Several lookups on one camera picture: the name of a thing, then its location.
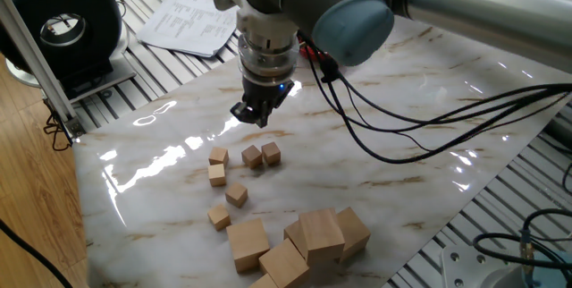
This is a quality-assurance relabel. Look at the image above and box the black floor cable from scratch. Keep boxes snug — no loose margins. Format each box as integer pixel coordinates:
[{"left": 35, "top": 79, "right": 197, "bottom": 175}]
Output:
[{"left": 0, "top": 218, "right": 74, "bottom": 288}]

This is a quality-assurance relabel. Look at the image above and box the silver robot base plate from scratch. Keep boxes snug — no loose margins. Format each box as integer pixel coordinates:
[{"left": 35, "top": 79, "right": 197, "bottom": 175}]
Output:
[{"left": 441, "top": 245, "right": 515, "bottom": 288}]

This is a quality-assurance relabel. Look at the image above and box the black base cable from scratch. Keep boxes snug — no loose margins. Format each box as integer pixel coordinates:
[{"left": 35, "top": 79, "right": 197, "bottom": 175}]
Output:
[{"left": 472, "top": 162, "right": 572, "bottom": 274}]

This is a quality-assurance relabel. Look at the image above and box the small wooden cube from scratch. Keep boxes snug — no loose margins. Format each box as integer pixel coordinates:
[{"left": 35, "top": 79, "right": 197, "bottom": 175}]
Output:
[
  {"left": 224, "top": 182, "right": 249, "bottom": 209},
  {"left": 240, "top": 144, "right": 264, "bottom": 171},
  {"left": 208, "top": 146, "right": 230, "bottom": 167},
  {"left": 207, "top": 163, "right": 228, "bottom": 188},
  {"left": 261, "top": 140, "right": 282, "bottom": 166},
  {"left": 206, "top": 203, "right": 232, "bottom": 232}
]

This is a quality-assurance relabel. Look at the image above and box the red bowl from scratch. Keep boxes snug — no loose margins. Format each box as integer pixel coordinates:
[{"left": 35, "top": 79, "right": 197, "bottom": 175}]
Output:
[{"left": 298, "top": 37, "right": 332, "bottom": 64}]

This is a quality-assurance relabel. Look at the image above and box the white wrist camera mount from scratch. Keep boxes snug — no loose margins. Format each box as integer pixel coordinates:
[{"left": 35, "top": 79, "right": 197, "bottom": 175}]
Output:
[{"left": 212, "top": 0, "right": 300, "bottom": 48}]

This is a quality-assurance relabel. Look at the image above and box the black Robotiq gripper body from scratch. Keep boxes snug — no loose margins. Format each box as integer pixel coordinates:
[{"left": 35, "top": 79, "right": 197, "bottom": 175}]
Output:
[{"left": 241, "top": 76, "right": 296, "bottom": 106}]

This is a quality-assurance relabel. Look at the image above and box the aluminium frame profile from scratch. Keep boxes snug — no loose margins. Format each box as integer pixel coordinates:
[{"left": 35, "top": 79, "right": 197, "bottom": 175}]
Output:
[{"left": 0, "top": 0, "right": 87, "bottom": 142}]

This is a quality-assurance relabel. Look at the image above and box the white printed paper stack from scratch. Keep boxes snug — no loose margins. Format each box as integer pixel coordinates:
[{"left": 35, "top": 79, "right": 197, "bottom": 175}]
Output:
[{"left": 136, "top": 0, "right": 242, "bottom": 59}]

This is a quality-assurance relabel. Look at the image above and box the white marble pattern board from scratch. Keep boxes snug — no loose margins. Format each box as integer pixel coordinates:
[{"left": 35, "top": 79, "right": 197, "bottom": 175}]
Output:
[{"left": 72, "top": 10, "right": 572, "bottom": 288}]

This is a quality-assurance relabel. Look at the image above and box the gold cable connector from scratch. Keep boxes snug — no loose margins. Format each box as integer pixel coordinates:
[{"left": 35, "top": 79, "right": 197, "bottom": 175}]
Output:
[{"left": 520, "top": 229, "right": 537, "bottom": 276}]

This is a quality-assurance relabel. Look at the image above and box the large wooden cube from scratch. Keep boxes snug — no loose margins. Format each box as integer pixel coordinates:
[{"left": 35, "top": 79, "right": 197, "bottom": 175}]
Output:
[
  {"left": 258, "top": 237, "right": 311, "bottom": 288},
  {"left": 226, "top": 218, "right": 272, "bottom": 275},
  {"left": 334, "top": 207, "right": 373, "bottom": 265},
  {"left": 248, "top": 273, "right": 281, "bottom": 288},
  {"left": 298, "top": 208, "right": 346, "bottom": 267},
  {"left": 282, "top": 219, "right": 309, "bottom": 260}
]

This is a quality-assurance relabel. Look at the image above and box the thin black wire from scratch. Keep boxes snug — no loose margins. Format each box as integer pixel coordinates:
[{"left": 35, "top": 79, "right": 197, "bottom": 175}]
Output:
[{"left": 42, "top": 112, "right": 73, "bottom": 153}]

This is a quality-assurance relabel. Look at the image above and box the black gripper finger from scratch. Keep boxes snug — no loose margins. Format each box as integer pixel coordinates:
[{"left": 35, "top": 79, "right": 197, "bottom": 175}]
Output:
[
  {"left": 255, "top": 101, "right": 276, "bottom": 130},
  {"left": 230, "top": 102, "right": 258, "bottom": 124}
]

